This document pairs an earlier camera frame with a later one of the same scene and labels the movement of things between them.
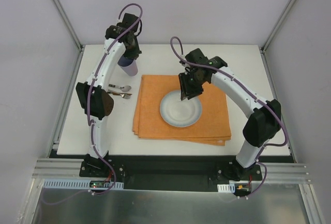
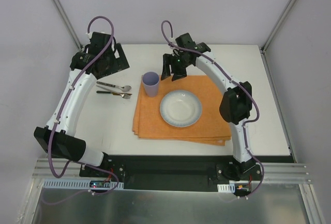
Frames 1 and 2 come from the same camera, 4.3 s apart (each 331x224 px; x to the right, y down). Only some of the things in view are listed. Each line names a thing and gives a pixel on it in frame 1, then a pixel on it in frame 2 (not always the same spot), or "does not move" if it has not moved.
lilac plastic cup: (129, 65) -> (150, 79)
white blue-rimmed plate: (180, 113) does not move
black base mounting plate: (168, 173) does not move
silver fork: (124, 95) does not move
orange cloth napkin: (213, 128) does not move
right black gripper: (190, 85) -> (176, 63)
